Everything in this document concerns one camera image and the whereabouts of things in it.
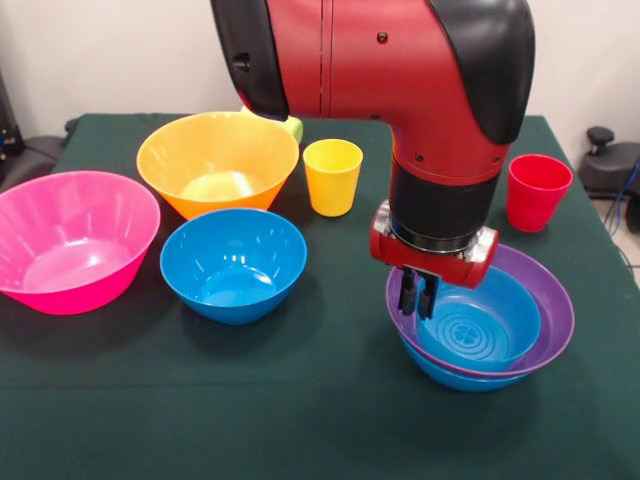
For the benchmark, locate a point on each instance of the red plastic cup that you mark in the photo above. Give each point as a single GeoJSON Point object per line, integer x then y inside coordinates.
{"type": "Point", "coordinates": [537, 195]}

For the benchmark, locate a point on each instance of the black computer tower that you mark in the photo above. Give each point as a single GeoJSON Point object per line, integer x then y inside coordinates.
{"type": "Point", "coordinates": [7, 125]}

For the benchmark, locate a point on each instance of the large orange plastic bowl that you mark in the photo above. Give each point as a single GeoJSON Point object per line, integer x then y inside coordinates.
{"type": "Point", "coordinates": [215, 150]}

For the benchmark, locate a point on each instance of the purple plastic bowl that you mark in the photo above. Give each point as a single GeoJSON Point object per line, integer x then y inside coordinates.
{"type": "Point", "coordinates": [555, 310]}

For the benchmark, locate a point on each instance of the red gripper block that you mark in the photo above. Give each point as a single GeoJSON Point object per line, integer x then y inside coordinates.
{"type": "Point", "coordinates": [440, 262]}

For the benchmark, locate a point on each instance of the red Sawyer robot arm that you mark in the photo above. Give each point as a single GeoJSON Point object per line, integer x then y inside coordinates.
{"type": "Point", "coordinates": [400, 75]}

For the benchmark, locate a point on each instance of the green plastic cup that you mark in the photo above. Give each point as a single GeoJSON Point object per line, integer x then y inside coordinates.
{"type": "Point", "coordinates": [296, 130]}

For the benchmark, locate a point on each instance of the dark green tablecloth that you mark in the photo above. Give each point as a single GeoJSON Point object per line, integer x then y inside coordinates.
{"type": "Point", "coordinates": [320, 425]}

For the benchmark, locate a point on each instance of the blue plastic bowl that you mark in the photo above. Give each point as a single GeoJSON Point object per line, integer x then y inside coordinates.
{"type": "Point", "coordinates": [232, 265]}
{"type": "Point", "coordinates": [450, 382]}

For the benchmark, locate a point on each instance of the large pink plastic bowl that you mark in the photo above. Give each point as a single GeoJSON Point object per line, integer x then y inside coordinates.
{"type": "Point", "coordinates": [75, 245]}

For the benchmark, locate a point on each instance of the yellow plastic cup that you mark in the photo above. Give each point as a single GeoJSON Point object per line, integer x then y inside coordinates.
{"type": "Point", "coordinates": [332, 185]}

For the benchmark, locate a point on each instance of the small teal blue bowl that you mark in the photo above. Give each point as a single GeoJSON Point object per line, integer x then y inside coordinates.
{"type": "Point", "coordinates": [480, 325]}

